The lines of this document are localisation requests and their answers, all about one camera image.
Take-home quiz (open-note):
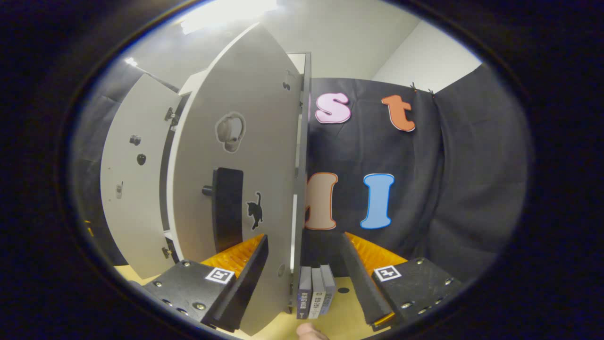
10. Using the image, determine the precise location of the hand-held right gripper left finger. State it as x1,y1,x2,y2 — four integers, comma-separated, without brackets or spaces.
127,234,269,332

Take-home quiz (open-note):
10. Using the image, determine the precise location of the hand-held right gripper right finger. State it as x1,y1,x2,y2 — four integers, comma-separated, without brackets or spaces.
341,231,464,331

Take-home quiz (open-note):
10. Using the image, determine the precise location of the white door with headphone sticker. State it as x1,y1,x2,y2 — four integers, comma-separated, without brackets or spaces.
166,23,312,337

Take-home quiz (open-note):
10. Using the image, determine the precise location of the white door with camera sticker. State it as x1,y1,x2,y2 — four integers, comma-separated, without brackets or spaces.
100,73,182,280

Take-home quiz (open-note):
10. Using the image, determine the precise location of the white shoe cabinet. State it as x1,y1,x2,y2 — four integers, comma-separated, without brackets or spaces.
100,23,313,337

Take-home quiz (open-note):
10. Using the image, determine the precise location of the grey blue book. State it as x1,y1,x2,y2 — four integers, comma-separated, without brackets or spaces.
320,264,336,316

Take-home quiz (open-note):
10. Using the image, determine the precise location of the white book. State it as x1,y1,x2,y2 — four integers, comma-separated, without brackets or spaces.
309,268,326,319

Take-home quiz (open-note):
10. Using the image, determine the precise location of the dark blue book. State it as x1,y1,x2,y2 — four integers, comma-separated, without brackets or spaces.
296,266,313,320

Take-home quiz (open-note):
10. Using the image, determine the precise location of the black backdrop cloth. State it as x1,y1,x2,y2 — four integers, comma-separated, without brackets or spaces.
71,59,534,284

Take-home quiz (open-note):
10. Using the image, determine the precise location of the black door handle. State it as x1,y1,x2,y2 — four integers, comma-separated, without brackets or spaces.
202,167,244,254

